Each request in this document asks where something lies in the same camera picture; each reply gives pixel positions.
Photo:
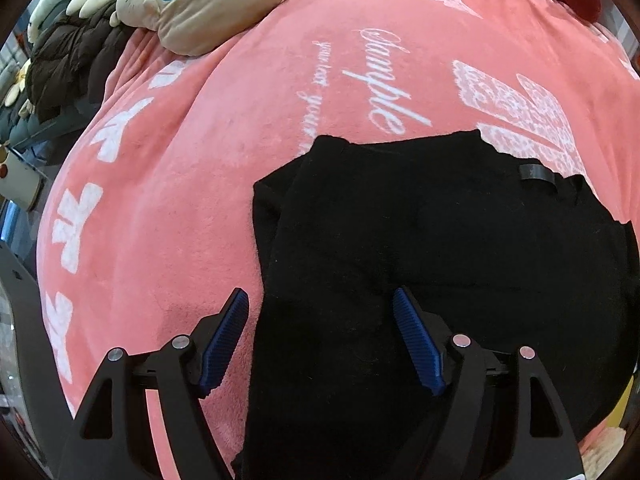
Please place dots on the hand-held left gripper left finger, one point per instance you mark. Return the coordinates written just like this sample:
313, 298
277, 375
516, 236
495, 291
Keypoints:
225, 345

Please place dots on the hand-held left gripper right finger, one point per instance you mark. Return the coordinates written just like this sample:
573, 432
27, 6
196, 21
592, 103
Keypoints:
415, 340

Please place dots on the black long-sleeve shirt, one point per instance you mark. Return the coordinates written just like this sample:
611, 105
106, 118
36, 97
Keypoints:
425, 240

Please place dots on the pink printed blanket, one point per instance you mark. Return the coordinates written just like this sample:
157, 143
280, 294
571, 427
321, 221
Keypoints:
175, 170

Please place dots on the white kettle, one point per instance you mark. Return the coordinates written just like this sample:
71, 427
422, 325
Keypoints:
20, 180

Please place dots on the blue-grey sofa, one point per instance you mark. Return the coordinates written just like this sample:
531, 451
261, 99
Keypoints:
45, 125

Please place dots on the brown puffer jacket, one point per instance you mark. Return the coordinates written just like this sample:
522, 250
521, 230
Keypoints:
75, 65

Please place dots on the small white flower cushion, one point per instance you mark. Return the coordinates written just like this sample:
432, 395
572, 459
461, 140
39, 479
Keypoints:
20, 85

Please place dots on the beige plush bunny pillow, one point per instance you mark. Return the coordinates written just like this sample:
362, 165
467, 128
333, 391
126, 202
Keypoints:
200, 10

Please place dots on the white plush bear toy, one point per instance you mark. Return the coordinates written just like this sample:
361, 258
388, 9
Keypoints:
52, 0

